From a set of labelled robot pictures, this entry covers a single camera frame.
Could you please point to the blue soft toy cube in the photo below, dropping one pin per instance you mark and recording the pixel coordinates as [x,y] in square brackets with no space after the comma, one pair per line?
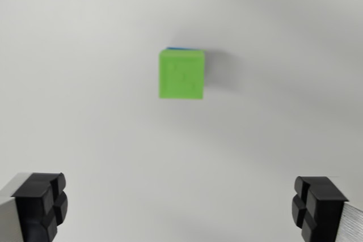
[181,48]

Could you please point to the green soft toy cube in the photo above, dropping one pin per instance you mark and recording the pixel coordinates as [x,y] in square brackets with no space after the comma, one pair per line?
[181,74]

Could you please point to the gripper left finger with silver black pad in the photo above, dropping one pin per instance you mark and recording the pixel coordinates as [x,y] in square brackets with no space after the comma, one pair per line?
[34,205]

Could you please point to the gripper right finger with silver black pad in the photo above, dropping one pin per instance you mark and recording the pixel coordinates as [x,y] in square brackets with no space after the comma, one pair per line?
[323,208]

